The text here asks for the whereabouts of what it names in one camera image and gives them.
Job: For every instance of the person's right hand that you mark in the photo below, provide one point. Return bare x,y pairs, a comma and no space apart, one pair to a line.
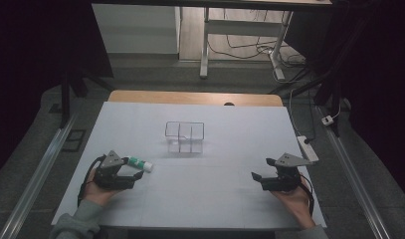
294,200

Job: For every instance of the green and white glue stick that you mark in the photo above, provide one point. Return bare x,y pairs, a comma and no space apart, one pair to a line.
139,163

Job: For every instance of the white table cover sheet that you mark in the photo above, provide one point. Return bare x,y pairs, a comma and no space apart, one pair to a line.
203,195

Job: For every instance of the aluminium floor rail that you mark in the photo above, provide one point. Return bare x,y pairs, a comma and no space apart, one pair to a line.
354,176
40,172

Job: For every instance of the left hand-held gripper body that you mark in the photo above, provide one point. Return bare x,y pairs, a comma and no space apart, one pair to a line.
107,174

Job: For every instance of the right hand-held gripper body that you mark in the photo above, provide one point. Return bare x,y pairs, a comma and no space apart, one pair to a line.
286,176

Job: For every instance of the small white adapter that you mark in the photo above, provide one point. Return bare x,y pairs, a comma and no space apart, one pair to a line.
327,120

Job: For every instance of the white power strip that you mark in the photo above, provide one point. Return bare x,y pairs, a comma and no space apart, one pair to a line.
308,149

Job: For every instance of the person's left hand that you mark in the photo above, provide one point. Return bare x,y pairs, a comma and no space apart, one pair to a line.
96,192

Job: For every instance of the white desk frame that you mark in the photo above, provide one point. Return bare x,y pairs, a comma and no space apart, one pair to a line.
238,27

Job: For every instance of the black metal stand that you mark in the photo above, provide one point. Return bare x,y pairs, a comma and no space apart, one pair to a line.
65,99
326,89

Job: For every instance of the white cabinet panel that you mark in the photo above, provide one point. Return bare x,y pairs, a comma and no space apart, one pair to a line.
135,30

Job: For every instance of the clear plastic organiser box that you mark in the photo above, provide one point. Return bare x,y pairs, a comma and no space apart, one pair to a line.
185,137

